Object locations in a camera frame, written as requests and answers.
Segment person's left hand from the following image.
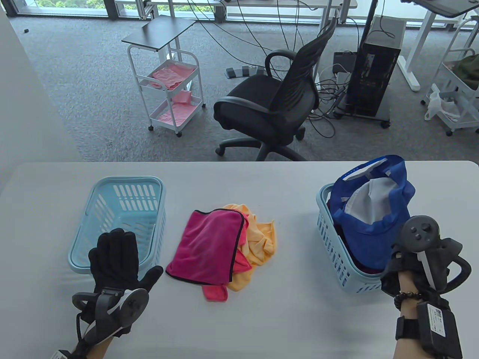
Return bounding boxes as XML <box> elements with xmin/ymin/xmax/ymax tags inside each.
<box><xmin>80</xmin><ymin>228</ymin><xmax>164</xmax><ymax>339</ymax></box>

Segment person's right hand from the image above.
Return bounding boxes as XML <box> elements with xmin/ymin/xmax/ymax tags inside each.
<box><xmin>381</xmin><ymin>245</ymin><xmax>449</xmax><ymax>311</ymax></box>

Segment maroon apparel garment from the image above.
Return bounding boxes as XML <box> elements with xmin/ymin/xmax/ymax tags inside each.
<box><xmin>327</xmin><ymin>198</ymin><xmax>383</xmax><ymax>277</ymax></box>

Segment light blue hand basket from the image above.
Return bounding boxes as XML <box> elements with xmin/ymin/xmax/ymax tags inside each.
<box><xmin>316</xmin><ymin>182</ymin><xmax>397</xmax><ymax>294</ymax></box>
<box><xmin>68</xmin><ymin>176</ymin><xmax>167</xmax><ymax>274</ymax></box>

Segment blue cap apparel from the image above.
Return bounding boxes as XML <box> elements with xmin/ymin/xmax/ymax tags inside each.
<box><xmin>329</xmin><ymin>155</ymin><xmax>416</xmax><ymax>272</ymax></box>

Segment pink towel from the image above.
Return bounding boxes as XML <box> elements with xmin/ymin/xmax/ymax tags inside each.
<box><xmin>165</xmin><ymin>209</ymin><xmax>252</xmax><ymax>302</ymax></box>

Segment yellow towel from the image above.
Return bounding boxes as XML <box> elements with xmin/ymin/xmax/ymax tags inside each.
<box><xmin>223</xmin><ymin>203</ymin><xmax>278</xmax><ymax>292</ymax></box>

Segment person's right forearm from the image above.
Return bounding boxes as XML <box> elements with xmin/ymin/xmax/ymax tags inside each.
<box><xmin>391</xmin><ymin>269</ymin><xmax>449</xmax><ymax>359</ymax></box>

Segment person's left forearm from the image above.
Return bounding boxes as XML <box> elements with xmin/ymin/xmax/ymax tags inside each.
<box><xmin>69</xmin><ymin>335</ymin><xmax>113</xmax><ymax>359</ymax></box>

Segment black hand controller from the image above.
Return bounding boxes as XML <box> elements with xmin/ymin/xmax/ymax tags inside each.
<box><xmin>399</xmin><ymin>215</ymin><xmax>472</xmax><ymax>291</ymax></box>
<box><xmin>72</xmin><ymin>287</ymin><xmax>150</xmax><ymax>341</ymax></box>

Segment white rolling cart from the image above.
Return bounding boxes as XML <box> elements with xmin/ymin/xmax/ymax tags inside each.
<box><xmin>127</xmin><ymin>44</ymin><xmax>207</xmax><ymax>137</ymax></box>

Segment white plastic bag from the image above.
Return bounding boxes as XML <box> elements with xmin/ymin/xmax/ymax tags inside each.
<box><xmin>424</xmin><ymin>84</ymin><xmax>461</xmax><ymax>122</ymax></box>

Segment black computer tower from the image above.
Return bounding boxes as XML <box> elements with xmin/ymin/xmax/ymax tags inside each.
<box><xmin>333</xmin><ymin>15</ymin><xmax>407</xmax><ymax>129</ymax></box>
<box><xmin>345</xmin><ymin>41</ymin><xmax>402</xmax><ymax>117</ymax></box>

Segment black office chair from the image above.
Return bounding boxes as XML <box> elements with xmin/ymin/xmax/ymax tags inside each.
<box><xmin>213</xmin><ymin>17</ymin><xmax>338</xmax><ymax>162</ymax></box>

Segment olive green bag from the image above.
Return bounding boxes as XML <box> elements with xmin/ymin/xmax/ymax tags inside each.
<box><xmin>451</xmin><ymin>54</ymin><xmax>479</xmax><ymax>91</ymax></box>

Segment grey foot pedals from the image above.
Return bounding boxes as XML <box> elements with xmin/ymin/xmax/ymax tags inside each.
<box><xmin>225</xmin><ymin>66</ymin><xmax>267</xmax><ymax>79</ymax></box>

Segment white standing desk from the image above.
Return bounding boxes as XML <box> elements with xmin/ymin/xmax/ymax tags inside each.
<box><xmin>397</xmin><ymin>0</ymin><xmax>479</xmax><ymax>92</ymax></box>

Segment black monitor pole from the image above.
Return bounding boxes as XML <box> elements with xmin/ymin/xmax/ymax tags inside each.
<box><xmin>357</xmin><ymin>0</ymin><xmax>378</xmax><ymax>47</ymax></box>

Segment long white desk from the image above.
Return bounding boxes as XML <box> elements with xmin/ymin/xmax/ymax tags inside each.
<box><xmin>219</xmin><ymin>0</ymin><xmax>359</xmax><ymax>24</ymax></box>

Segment dark bead bracelet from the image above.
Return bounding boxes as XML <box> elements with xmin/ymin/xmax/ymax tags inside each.
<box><xmin>393</xmin><ymin>291</ymin><xmax>423</xmax><ymax>309</ymax></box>

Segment black wrist strap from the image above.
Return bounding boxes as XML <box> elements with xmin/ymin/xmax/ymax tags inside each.
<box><xmin>395</xmin><ymin>316</ymin><xmax>422</xmax><ymax>341</ymax></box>

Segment black floor cables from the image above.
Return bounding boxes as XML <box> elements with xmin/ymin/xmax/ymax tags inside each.
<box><xmin>305</xmin><ymin>64</ymin><xmax>352</xmax><ymax>139</ymax></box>

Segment white wire cart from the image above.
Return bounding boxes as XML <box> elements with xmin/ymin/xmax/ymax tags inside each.
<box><xmin>421</xmin><ymin>16</ymin><xmax>479</xmax><ymax>137</ymax></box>

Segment grey metal frame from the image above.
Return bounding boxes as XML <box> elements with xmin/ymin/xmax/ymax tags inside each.
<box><xmin>137</xmin><ymin>0</ymin><xmax>156</xmax><ymax>21</ymax></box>

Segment black hanging cables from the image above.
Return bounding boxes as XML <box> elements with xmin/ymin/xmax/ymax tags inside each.
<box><xmin>186</xmin><ymin>0</ymin><xmax>328</xmax><ymax>70</ymax></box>

